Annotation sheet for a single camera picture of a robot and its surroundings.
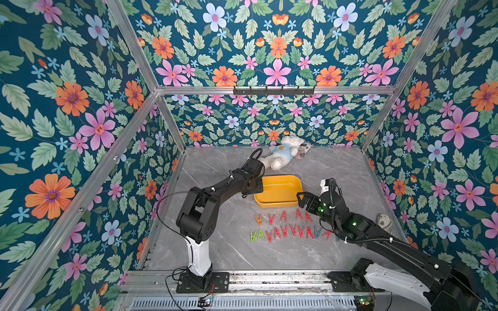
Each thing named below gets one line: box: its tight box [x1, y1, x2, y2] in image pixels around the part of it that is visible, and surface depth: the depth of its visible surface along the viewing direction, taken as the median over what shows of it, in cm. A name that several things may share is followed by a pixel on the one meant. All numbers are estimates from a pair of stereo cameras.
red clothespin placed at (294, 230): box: [289, 223, 298, 237], surface depth 90 cm
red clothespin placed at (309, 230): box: [306, 226, 315, 240], surface depth 88 cm
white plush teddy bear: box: [260, 135, 306, 172], surface depth 107 cm
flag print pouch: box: [376, 213, 393, 234], surface depth 88 cm
